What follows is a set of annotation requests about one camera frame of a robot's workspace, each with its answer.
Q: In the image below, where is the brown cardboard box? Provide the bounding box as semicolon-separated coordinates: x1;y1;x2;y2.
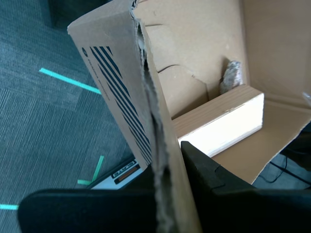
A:
67;0;311;233

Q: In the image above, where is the light wooden block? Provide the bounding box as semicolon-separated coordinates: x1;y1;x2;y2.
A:
171;83;265;158

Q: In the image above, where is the speckled granite rock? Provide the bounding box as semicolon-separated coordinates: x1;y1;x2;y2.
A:
219;59;243;95

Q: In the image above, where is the white lettered robot base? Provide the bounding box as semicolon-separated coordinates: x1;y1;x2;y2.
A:
91;159;146;190

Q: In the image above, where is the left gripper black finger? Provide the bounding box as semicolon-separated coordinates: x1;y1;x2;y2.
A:
181;140;311;233
17;165;158;233

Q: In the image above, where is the black floor cable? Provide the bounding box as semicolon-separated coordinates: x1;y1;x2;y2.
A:
261;155;311;189

